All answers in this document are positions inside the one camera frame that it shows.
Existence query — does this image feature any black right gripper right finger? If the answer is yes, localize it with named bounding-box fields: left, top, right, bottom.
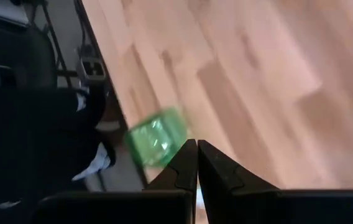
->
left=197, top=139, right=353, bottom=224

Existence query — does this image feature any black office chair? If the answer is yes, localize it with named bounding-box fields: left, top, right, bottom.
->
left=0, top=18, right=58, bottom=91

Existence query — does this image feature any black aluminium table frame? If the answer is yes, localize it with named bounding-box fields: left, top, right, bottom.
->
left=41, top=0, right=149, bottom=191

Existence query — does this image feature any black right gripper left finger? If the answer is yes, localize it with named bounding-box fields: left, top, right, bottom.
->
left=32, top=139, right=198, bottom=224

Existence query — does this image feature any person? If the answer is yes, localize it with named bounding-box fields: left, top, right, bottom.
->
left=0, top=86, right=117, bottom=224

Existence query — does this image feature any green plastic spray bottle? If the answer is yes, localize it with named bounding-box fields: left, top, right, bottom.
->
left=124, top=107, right=190, bottom=169

